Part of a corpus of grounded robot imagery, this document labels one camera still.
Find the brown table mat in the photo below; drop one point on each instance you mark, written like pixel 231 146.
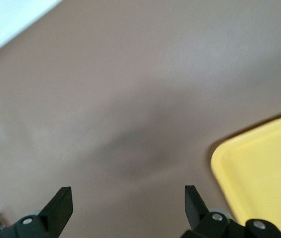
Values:
pixel 130 86

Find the yellow plastic tray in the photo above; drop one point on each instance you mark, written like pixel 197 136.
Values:
pixel 266 173

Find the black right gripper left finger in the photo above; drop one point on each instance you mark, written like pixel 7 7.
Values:
pixel 53 213

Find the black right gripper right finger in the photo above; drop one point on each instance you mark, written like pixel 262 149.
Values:
pixel 197 213

